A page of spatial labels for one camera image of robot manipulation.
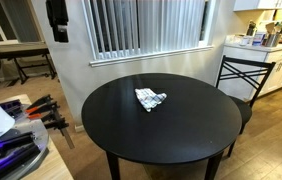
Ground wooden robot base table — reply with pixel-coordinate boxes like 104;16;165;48
0;93;75;180

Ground round black table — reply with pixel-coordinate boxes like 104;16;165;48
81;73;241;180

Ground white vertical window blinds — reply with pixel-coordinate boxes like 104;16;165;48
82;0;218;67

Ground black orange bar clamp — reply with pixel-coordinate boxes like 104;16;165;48
25;95;74;149

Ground white kitchen counter cabinet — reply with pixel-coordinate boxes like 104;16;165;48
219;39;282;102

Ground black keyboard on stand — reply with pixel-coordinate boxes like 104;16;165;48
0;44;56;84

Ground white plastic container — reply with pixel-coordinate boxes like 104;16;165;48
252;32;266;46

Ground metal utensil holder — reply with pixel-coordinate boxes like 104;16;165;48
265;33;281;47

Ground black camera on wall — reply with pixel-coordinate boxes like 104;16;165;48
46;0;69;43

